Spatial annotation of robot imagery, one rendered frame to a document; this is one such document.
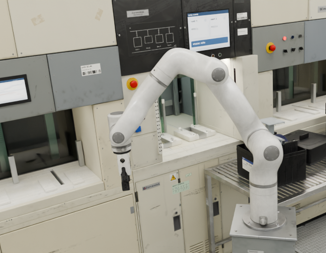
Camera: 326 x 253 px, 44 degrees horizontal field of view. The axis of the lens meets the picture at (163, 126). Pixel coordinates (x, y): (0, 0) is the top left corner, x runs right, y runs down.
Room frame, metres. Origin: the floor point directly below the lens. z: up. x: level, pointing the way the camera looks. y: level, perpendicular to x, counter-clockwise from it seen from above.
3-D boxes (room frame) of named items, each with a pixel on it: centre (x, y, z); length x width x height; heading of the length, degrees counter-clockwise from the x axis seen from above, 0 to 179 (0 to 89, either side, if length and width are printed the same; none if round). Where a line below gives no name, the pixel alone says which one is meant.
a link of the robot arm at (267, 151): (1.58, -0.42, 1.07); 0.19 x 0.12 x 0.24; 2
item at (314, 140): (2.37, -0.88, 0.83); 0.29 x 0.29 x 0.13; 34
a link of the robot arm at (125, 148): (1.59, 0.18, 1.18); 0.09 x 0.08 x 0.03; 2
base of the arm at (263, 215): (1.61, -0.42, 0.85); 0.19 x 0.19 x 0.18
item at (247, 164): (2.08, -0.58, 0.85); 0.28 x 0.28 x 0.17; 19
